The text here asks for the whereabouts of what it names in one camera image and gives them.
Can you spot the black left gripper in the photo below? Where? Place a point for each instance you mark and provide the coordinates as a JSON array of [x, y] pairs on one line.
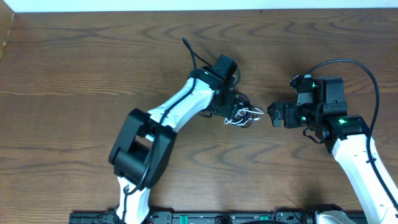
[[235, 107]]

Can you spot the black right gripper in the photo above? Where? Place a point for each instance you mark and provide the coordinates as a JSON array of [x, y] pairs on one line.
[[282, 114]]

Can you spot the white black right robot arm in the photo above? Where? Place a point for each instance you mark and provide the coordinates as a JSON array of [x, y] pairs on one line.
[[349, 139]]

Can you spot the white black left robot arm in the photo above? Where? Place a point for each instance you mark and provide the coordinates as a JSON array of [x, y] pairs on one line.
[[144, 144]]

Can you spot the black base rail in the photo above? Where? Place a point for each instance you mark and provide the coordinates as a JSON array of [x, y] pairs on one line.
[[282, 215]]

